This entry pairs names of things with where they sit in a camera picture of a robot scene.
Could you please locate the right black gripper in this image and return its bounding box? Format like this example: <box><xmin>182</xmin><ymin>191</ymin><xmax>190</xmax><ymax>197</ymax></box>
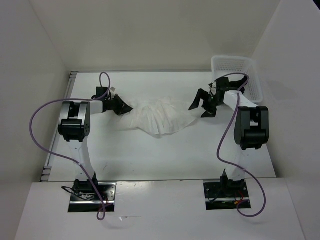
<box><xmin>188</xmin><ymin>88</ymin><xmax>223</xmax><ymax>118</ymax></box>

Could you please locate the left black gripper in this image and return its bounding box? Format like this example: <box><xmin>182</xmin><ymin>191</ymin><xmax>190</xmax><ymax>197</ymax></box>
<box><xmin>105</xmin><ymin>94</ymin><xmax>134</xmax><ymax>116</ymax></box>

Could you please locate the white skirt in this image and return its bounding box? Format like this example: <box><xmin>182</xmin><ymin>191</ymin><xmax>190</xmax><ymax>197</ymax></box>
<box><xmin>113</xmin><ymin>96</ymin><xmax>197</xmax><ymax>137</ymax></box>

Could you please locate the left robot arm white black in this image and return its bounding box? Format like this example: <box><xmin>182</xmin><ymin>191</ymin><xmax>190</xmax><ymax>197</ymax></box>
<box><xmin>58</xmin><ymin>93</ymin><xmax>133</xmax><ymax>200</ymax></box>

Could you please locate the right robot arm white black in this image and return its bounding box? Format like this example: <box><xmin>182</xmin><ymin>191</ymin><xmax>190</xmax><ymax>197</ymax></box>
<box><xmin>189</xmin><ymin>88</ymin><xmax>269</xmax><ymax>197</ymax></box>

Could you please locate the black skirt in basket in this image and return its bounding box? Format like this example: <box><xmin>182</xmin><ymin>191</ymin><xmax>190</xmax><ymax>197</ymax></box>
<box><xmin>229</xmin><ymin>76</ymin><xmax>249</xmax><ymax>94</ymax></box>

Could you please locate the white plastic basket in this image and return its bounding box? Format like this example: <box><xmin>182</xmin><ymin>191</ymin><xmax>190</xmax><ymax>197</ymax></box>
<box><xmin>211</xmin><ymin>55</ymin><xmax>263</xmax><ymax>104</ymax></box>

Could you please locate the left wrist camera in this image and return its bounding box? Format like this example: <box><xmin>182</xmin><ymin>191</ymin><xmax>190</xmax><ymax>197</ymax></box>
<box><xmin>109</xmin><ymin>86</ymin><xmax>116</xmax><ymax>97</ymax></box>

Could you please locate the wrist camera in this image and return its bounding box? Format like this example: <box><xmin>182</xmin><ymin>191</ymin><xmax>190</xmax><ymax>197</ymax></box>
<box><xmin>215</xmin><ymin>77</ymin><xmax>230</xmax><ymax>93</ymax></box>
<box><xmin>109</xmin><ymin>86</ymin><xmax>116</xmax><ymax>97</ymax></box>

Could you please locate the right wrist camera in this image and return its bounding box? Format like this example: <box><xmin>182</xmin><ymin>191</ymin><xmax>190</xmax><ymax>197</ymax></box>
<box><xmin>215</xmin><ymin>77</ymin><xmax>230</xmax><ymax>93</ymax></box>

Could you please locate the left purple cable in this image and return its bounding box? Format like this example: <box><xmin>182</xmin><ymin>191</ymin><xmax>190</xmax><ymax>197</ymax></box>
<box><xmin>29</xmin><ymin>71</ymin><xmax>112</xmax><ymax>221</ymax></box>

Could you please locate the purple cable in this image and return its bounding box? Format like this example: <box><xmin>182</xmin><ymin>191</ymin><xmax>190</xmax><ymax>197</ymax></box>
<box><xmin>212</xmin><ymin>72</ymin><xmax>267</xmax><ymax>218</ymax></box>
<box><xmin>29</xmin><ymin>71</ymin><xmax>112</xmax><ymax>221</ymax></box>

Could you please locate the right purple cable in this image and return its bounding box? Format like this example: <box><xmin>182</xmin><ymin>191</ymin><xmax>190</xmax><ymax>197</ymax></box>
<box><xmin>212</xmin><ymin>72</ymin><xmax>267</xmax><ymax>218</ymax></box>

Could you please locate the aluminium table edge rail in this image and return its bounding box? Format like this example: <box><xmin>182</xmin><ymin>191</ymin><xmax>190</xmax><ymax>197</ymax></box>
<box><xmin>39</xmin><ymin>71</ymin><xmax>78</xmax><ymax>182</ymax></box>

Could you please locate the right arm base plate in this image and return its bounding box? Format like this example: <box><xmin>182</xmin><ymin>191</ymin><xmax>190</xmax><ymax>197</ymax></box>
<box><xmin>203</xmin><ymin>180</ymin><xmax>252</xmax><ymax>211</ymax></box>

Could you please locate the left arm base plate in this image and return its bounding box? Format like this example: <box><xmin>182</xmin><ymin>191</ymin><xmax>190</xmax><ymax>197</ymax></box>
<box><xmin>61</xmin><ymin>182</ymin><xmax>117</xmax><ymax>213</ymax></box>

